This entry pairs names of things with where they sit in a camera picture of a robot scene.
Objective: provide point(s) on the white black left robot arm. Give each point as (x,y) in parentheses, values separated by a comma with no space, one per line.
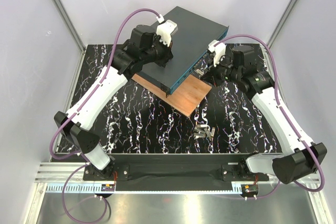
(146,45)

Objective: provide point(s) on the dark grey network switch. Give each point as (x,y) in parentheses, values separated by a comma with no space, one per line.
(190,45)

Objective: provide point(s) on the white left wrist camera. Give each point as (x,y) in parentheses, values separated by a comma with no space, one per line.
(165,31)

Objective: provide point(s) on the right aluminium frame post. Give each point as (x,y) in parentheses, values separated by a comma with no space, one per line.
(282,21)

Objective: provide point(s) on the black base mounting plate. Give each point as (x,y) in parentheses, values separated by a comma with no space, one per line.
(178,173)

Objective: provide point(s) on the silver Netcore SFP module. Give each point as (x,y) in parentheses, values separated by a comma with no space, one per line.
(199,71)

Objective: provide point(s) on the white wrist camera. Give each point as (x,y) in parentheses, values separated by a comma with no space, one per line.
(217,49)
(165,31)

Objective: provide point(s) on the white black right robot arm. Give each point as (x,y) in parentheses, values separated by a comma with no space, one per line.
(300,155)

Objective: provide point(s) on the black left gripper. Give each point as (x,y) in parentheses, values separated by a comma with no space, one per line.
(168,55)

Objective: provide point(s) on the wooden board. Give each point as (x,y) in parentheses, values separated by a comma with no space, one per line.
(185,98)

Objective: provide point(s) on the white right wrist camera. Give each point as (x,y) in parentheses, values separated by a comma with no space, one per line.
(217,49)

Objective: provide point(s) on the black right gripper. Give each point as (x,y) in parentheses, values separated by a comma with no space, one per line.
(211,72)

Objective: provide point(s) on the left aluminium frame post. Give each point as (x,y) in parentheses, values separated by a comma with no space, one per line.
(69,24)

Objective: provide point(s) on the aluminium frame post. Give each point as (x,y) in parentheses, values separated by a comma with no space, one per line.
(69,24)
(282,21)

